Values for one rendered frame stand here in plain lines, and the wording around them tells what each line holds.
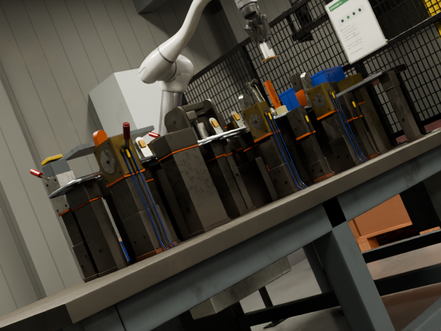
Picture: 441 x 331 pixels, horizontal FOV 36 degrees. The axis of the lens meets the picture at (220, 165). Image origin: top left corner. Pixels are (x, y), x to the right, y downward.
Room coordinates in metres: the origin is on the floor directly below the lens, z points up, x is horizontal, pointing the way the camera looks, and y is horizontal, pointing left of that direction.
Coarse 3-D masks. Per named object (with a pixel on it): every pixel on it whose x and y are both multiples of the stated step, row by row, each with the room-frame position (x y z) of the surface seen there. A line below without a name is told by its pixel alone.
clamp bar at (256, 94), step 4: (252, 80) 2.94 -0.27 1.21; (256, 80) 2.95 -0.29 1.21; (248, 84) 2.96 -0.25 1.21; (252, 84) 2.96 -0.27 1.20; (256, 84) 2.95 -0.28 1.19; (248, 88) 2.96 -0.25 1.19; (252, 88) 2.95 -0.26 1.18; (256, 88) 2.97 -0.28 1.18; (252, 92) 2.96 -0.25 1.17; (256, 92) 2.97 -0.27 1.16; (260, 92) 2.97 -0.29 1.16; (252, 96) 2.96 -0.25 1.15; (256, 96) 2.95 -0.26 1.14; (260, 96) 2.97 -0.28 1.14; (256, 100) 2.95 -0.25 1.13; (260, 100) 2.95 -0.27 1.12
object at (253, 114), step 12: (252, 108) 2.42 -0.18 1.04; (264, 108) 2.42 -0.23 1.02; (252, 120) 2.44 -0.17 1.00; (264, 120) 2.40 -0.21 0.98; (252, 132) 2.45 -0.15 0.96; (264, 132) 2.41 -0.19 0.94; (276, 132) 2.41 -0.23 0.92; (264, 144) 2.44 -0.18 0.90; (276, 144) 2.42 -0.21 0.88; (264, 156) 2.45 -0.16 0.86; (276, 156) 2.42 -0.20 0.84; (276, 168) 2.43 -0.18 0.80; (288, 168) 2.42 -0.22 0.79; (276, 180) 2.44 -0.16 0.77; (288, 180) 2.41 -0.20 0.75; (300, 180) 2.42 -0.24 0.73; (288, 192) 2.42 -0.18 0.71
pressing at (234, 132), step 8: (240, 128) 2.49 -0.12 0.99; (216, 136) 2.40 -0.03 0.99; (224, 136) 2.58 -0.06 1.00; (232, 136) 2.65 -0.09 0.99; (200, 144) 2.49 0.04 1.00; (144, 160) 2.27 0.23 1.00; (152, 160) 2.37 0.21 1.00; (88, 176) 2.03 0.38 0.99; (96, 176) 2.14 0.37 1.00; (72, 184) 2.09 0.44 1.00; (56, 192) 2.06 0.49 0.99; (64, 192) 2.17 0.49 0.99
